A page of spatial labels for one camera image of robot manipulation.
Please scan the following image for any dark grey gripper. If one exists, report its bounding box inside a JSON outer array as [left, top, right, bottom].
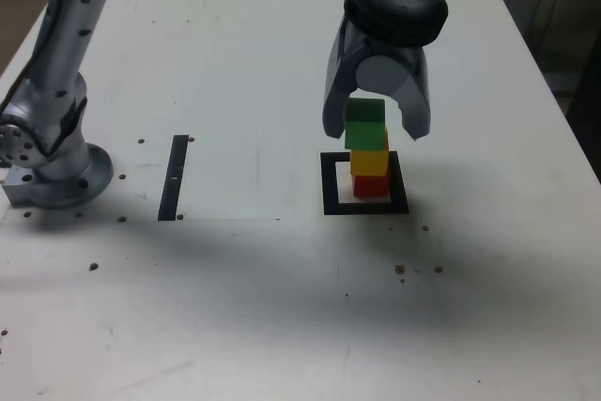
[[320, 14, 432, 142]]

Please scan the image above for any black tape square outline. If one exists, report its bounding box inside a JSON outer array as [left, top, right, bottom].
[[319, 150, 410, 217]]

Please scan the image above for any yellow cube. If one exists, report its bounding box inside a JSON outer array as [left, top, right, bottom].
[[350, 126, 391, 176]]

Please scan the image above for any black tape strip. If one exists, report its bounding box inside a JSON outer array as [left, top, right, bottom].
[[158, 134, 190, 223]]

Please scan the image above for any red cube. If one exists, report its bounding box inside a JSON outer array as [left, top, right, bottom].
[[351, 170, 393, 199]]

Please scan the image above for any green cube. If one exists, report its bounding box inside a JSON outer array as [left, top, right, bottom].
[[344, 98, 387, 151]]

